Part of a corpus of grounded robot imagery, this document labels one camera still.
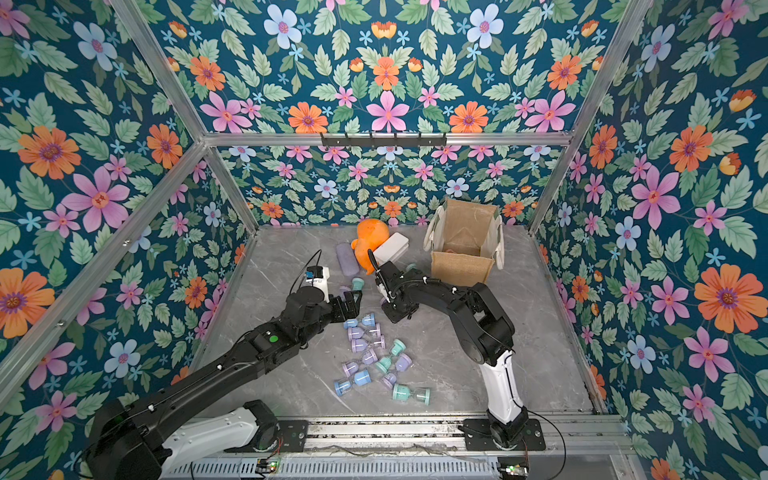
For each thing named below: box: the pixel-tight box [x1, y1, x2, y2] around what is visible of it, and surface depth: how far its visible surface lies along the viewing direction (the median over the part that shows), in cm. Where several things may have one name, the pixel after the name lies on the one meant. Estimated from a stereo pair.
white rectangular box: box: [373, 232, 409, 267], surface depth 112 cm
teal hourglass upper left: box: [351, 277, 365, 291], surface depth 102 cm
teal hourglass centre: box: [375, 339, 406, 374], surface depth 88 cm
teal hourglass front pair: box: [392, 383, 431, 406], surface depth 80 cm
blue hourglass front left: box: [333, 368, 372, 396], surface depth 82 cm
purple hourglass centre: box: [342, 349, 378, 377], surface depth 86 cm
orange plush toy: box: [351, 219, 390, 275], surface depth 110 cm
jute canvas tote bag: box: [423, 198, 505, 287], surface depth 99 cm
